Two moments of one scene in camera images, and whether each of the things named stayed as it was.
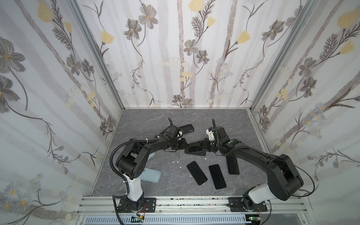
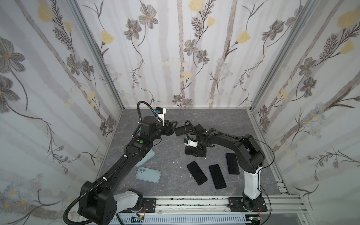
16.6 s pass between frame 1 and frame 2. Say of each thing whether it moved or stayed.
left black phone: stayed
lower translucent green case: stayed
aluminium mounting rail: stayed
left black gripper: moved
